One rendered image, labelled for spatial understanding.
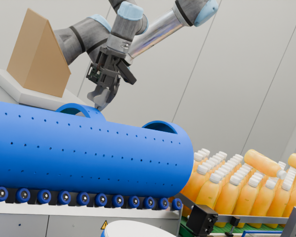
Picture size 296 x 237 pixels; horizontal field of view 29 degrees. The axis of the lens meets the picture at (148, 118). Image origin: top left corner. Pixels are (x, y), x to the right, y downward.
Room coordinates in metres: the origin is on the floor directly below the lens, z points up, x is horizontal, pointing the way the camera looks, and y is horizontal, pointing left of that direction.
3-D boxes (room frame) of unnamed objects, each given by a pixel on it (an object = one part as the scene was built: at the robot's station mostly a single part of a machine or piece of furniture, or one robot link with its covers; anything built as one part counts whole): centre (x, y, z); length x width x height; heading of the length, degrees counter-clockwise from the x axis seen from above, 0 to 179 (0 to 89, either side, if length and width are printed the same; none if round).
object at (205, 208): (2.05, -0.32, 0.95); 0.10 x 0.07 x 0.10; 45
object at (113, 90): (1.84, 0.14, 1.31); 0.05 x 0.02 x 0.09; 45
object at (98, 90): (1.85, 0.19, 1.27); 0.06 x 0.03 x 0.09; 135
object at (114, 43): (1.84, 0.17, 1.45); 0.08 x 0.08 x 0.05
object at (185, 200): (2.22, -0.20, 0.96); 0.40 x 0.01 x 0.03; 45
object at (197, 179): (2.21, -0.27, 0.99); 0.07 x 0.07 x 0.19
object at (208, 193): (2.16, -0.32, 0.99); 0.07 x 0.07 x 0.19
